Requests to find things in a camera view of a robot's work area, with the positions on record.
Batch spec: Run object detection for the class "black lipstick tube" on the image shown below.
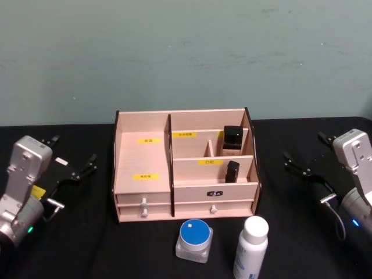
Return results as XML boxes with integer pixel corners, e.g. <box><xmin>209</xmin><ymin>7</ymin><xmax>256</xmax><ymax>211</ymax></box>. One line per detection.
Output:
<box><xmin>225</xmin><ymin>160</ymin><xmax>241</xmax><ymax>184</ymax></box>

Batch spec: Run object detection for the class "clear jar with blue lid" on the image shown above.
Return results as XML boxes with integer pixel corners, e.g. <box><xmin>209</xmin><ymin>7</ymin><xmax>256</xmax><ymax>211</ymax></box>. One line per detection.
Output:
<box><xmin>174</xmin><ymin>218</ymin><xmax>214</xmax><ymax>264</ymax></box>

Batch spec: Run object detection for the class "pale wooden desk organizer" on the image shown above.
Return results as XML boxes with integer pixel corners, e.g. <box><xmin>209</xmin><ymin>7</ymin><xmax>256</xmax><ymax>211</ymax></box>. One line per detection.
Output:
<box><xmin>111</xmin><ymin>106</ymin><xmax>263</xmax><ymax>226</ymax></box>

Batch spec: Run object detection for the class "short wooden drawer with knob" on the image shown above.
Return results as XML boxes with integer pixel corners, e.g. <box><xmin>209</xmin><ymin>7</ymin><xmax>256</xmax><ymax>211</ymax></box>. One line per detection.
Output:
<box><xmin>115</xmin><ymin>191</ymin><xmax>171</xmax><ymax>209</ymax></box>
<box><xmin>116</xmin><ymin>204</ymin><xmax>173</xmax><ymax>222</ymax></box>

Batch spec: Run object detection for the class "right gripper cable with plug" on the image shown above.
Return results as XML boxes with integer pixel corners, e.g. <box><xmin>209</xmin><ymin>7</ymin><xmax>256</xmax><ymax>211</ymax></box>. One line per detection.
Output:
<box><xmin>319</xmin><ymin>198</ymin><xmax>348</xmax><ymax>241</ymax></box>

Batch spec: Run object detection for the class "black table cloth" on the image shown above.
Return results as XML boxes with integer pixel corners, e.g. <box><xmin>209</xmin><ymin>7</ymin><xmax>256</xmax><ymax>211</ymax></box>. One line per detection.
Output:
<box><xmin>0</xmin><ymin>116</ymin><xmax>372</xmax><ymax>279</ymax></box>

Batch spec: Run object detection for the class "wide wooden drawer with knob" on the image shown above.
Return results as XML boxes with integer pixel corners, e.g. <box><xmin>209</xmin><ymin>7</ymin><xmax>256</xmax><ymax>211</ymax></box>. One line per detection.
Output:
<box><xmin>173</xmin><ymin>199</ymin><xmax>255</xmax><ymax>218</ymax></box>

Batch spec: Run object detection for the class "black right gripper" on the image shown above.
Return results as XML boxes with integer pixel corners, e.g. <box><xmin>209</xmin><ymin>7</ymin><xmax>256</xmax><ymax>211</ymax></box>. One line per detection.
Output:
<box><xmin>282</xmin><ymin>131</ymin><xmax>354</xmax><ymax>203</ymax></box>

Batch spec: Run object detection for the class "white bottle with white cap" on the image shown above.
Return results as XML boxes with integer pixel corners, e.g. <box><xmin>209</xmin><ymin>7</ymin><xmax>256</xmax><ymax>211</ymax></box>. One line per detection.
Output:
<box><xmin>232</xmin><ymin>215</ymin><xmax>270</xmax><ymax>279</ymax></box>

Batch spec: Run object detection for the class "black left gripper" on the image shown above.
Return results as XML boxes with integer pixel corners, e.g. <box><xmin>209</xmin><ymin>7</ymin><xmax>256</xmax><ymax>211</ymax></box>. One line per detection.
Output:
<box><xmin>30</xmin><ymin>134</ymin><xmax>98</xmax><ymax>203</ymax></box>

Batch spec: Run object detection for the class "left gripper cable with plug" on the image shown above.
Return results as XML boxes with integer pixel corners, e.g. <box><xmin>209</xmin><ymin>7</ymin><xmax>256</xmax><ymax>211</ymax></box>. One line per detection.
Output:
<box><xmin>42</xmin><ymin>198</ymin><xmax>66</xmax><ymax>223</ymax></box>

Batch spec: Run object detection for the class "gripper cable with plug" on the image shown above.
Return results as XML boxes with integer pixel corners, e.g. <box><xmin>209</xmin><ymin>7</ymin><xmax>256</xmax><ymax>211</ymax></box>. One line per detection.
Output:
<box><xmin>319</xmin><ymin>198</ymin><xmax>348</xmax><ymax>241</ymax></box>
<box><xmin>42</xmin><ymin>198</ymin><xmax>66</xmax><ymax>223</ymax></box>

